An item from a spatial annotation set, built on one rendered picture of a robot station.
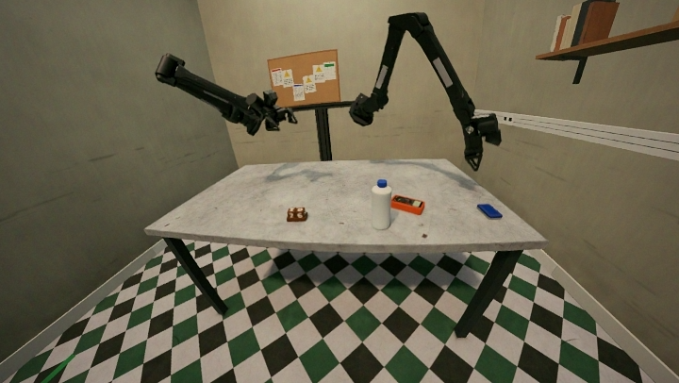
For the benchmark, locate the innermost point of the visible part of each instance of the white bottle with blue cap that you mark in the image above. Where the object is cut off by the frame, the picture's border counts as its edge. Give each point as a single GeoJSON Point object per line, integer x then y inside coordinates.
{"type": "Point", "coordinates": [381, 202]}

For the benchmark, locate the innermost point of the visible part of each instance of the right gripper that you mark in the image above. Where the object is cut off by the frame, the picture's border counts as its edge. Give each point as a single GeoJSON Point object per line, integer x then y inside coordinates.
{"type": "Point", "coordinates": [275, 117]}

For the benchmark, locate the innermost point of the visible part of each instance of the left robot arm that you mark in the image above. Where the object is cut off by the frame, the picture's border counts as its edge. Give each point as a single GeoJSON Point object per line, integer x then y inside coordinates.
{"type": "Point", "coordinates": [420, 28]}

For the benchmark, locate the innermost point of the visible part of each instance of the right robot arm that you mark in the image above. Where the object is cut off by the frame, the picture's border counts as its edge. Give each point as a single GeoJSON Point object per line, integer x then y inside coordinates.
{"type": "Point", "coordinates": [204, 90]}

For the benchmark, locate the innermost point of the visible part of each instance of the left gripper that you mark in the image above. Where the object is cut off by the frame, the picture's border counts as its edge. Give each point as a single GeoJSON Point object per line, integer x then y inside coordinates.
{"type": "Point", "coordinates": [471, 155]}

